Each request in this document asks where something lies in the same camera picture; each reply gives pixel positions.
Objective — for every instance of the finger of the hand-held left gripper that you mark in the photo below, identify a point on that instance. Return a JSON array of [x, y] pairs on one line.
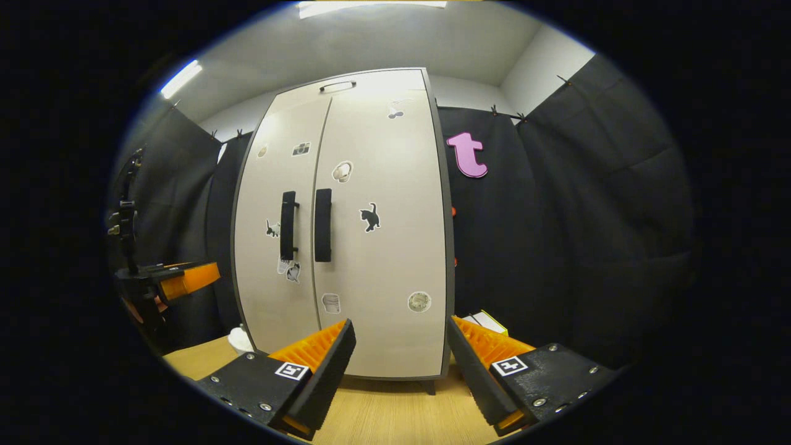
[[191, 279]]

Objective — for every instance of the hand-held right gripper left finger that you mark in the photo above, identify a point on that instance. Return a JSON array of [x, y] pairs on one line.
[[327, 377]]

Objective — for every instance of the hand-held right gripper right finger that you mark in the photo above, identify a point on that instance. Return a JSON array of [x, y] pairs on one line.
[[473, 377]]

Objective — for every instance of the white shoe cabinet door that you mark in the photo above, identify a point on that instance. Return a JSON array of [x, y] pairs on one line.
[[395, 259], [259, 204]]

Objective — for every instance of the white shoe cabinet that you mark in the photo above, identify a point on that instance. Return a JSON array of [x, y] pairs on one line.
[[383, 80]]

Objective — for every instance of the small white plastic object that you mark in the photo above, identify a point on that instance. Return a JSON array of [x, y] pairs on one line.
[[240, 341]]

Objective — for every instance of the black backdrop cloth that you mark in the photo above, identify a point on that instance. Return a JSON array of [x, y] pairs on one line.
[[587, 216]]

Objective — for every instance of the small ceiling light panel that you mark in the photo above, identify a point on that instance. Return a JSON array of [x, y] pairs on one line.
[[181, 79]]

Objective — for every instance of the large ceiling light panel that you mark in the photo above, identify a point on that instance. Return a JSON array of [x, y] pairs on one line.
[[371, 7]]

